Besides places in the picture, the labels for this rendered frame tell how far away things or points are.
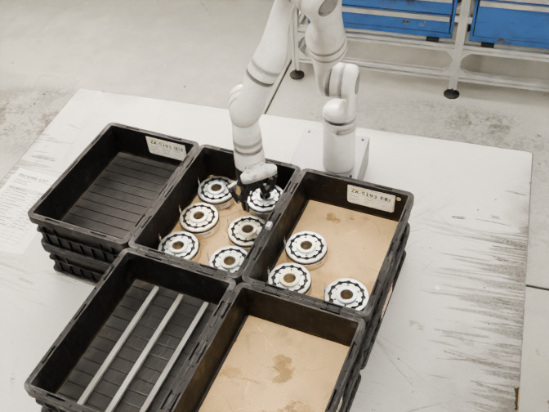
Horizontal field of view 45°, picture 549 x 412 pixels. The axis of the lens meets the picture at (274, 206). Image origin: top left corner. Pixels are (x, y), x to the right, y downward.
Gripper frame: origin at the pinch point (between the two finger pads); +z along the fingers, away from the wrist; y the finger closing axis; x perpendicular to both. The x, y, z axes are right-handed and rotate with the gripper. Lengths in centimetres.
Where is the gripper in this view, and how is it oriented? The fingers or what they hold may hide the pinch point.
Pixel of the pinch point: (254, 202)
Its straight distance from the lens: 173.8
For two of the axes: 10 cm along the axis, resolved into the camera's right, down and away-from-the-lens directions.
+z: 0.6, 7.0, 7.1
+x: 3.9, 6.4, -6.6
